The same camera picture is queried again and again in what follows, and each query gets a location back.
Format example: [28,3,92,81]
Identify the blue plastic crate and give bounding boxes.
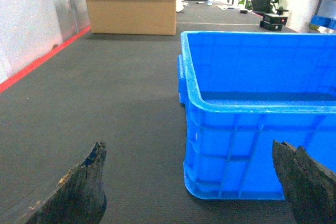
[177,31,335,200]

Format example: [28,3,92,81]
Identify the large open cardboard box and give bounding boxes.
[86,0,177,36]

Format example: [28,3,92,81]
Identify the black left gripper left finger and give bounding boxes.
[18,142,107,223]

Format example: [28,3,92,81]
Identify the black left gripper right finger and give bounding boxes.
[272,140,335,223]

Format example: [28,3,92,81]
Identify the black electronic device stack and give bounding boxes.
[259,13,288,31]

